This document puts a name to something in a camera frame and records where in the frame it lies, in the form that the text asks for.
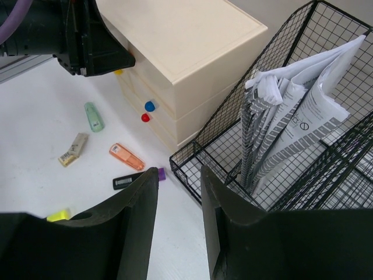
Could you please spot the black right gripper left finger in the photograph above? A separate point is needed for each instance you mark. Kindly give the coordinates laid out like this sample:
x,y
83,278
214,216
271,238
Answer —
x,y
111,240

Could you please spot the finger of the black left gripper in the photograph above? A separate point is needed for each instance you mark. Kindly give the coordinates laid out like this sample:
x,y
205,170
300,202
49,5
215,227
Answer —
x,y
106,49

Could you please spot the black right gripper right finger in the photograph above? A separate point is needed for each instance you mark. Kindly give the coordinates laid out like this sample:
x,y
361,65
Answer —
x,y
246,242

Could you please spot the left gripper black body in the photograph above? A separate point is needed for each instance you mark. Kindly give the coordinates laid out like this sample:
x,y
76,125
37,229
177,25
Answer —
x,y
76,55

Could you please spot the small drawer yellow knob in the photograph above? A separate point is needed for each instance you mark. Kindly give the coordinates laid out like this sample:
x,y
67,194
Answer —
x,y
119,72

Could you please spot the yellow cap black highlighter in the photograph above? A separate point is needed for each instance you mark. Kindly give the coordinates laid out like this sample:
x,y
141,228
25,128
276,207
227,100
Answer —
x,y
62,215

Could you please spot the purple cap black highlighter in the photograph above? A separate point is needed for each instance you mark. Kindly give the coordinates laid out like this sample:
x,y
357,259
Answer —
x,y
128,180

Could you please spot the white paper manual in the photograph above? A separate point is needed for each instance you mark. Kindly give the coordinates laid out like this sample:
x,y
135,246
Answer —
x,y
286,110

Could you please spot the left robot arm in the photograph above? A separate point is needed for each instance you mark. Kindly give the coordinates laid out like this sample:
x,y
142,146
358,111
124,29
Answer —
x,y
31,28

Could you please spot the green transparent correction tape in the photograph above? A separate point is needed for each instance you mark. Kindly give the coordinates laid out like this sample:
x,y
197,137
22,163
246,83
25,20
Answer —
x,y
94,118

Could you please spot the bottom drawer red knob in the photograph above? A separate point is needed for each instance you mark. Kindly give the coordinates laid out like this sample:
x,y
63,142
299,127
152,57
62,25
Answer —
x,y
145,117

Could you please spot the cream drawer cabinet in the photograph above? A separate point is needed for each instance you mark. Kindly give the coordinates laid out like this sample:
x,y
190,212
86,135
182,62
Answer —
x,y
189,55

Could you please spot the grey eraser with sleeve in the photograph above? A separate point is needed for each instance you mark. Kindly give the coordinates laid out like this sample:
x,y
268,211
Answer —
x,y
74,151

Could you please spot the black wire mesh organizer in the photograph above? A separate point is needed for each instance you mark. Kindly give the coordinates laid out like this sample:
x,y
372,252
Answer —
x,y
333,173

